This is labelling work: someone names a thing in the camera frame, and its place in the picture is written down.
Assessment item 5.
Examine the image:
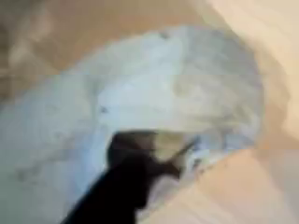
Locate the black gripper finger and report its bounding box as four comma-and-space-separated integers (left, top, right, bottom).
60, 130, 200, 224

